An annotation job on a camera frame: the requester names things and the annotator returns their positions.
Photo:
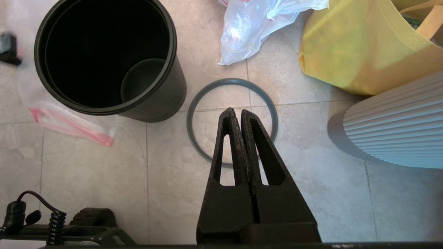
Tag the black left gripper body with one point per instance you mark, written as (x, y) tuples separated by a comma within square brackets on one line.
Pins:
[(8, 48)]

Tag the used trash bag red print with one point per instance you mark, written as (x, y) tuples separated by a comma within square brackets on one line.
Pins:
[(242, 31)]

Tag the yellow fabric bag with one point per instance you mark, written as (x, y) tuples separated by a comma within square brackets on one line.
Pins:
[(356, 52)]

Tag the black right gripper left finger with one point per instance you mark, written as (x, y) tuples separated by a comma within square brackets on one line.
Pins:
[(225, 207)]

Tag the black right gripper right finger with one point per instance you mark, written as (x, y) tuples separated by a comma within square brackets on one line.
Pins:
[(283, 207)]

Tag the black robot base housing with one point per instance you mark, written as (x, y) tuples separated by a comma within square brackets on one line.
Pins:
[(93, 218)]

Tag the black round trash bin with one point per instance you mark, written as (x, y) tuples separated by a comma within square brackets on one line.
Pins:
[(162, 97)]

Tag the white ribbed cylinder container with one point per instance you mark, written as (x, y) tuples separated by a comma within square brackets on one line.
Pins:
[(398, 131)]

